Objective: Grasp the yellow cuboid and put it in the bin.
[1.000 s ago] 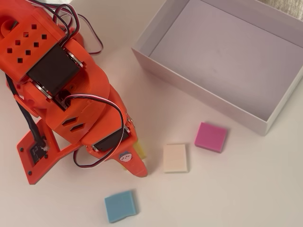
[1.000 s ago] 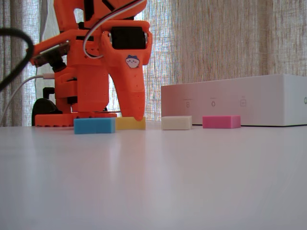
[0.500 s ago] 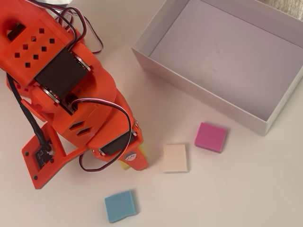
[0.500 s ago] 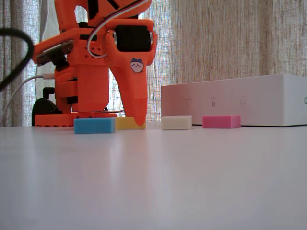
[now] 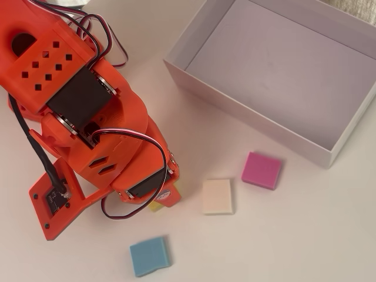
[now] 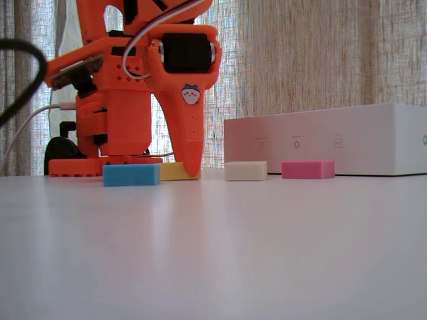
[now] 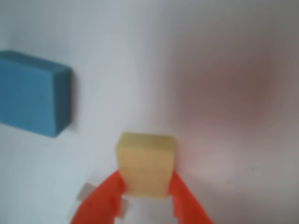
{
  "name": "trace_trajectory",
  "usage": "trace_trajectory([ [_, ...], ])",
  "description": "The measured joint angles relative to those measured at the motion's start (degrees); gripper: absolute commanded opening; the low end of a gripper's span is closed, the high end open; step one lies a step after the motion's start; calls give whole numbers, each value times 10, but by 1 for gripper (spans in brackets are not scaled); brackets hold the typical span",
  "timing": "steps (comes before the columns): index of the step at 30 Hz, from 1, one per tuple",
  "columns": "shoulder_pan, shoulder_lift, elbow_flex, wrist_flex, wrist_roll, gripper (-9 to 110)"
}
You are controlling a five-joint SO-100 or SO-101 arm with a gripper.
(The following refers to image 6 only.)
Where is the orange gripper body black servo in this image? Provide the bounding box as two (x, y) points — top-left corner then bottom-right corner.
(99, 25), (222, 91)

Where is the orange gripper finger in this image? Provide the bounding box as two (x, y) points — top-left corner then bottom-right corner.
(99, 88), (152, 157)
(148, 43), (222, 177)

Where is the yellow foam cuboid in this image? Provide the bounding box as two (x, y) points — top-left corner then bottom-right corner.
(159, 161), (202, 181)

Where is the blue foam cuboid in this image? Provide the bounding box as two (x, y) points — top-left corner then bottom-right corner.
(102, 163), (161, 187)

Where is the cream white foam cuboid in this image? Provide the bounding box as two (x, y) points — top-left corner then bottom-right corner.
(224, 161), (268, 181)

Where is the pink foam cuboid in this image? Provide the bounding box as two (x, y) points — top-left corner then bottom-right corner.
(282, 160), (336, 179)

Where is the white box bin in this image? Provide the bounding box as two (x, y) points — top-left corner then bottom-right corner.
(224, 102), (427, 177)

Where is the black table clamp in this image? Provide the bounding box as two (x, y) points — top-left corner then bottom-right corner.
(44, 121), (87, 176)

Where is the white hanging cloth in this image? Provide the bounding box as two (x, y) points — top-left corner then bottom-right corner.
(48, 0), (84, 141)

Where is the thin servo wire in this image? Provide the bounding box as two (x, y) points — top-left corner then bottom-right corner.
(121, 0), (209, 81)

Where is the white USB cable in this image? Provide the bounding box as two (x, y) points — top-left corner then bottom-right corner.
(0, 101), (76, 176)

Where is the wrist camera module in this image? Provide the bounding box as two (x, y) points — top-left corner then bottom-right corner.
(46, 49), (104, 99)

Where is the orange robot base plate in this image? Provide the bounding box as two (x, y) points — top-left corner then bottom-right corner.
(48, 155), (163, 177)

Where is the thick black cable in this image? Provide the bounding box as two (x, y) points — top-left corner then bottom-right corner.
(0, 38), (47, 127)

